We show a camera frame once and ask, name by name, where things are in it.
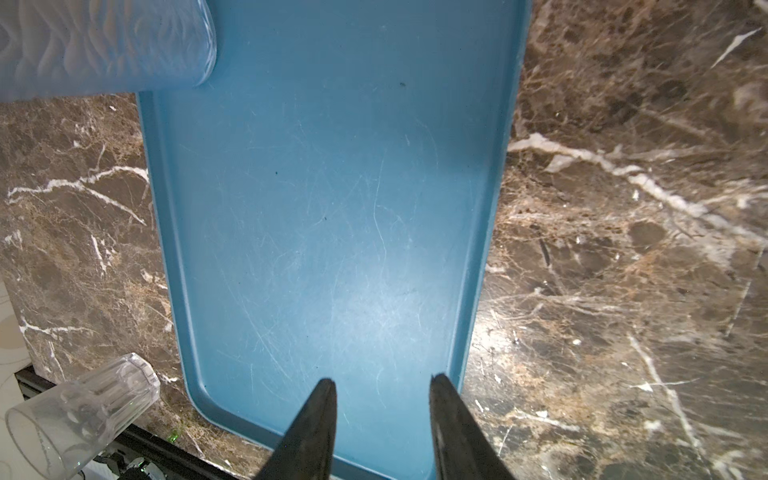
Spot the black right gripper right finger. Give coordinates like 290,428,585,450
429,374,514,480

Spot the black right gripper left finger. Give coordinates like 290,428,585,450
254,378,337,480

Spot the blue tall plastic glass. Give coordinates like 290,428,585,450
1,1,217,102

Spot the teal plastic tray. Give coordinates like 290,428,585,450
138,1,531,479

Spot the clear glass front left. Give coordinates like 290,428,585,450
5,353,161,479

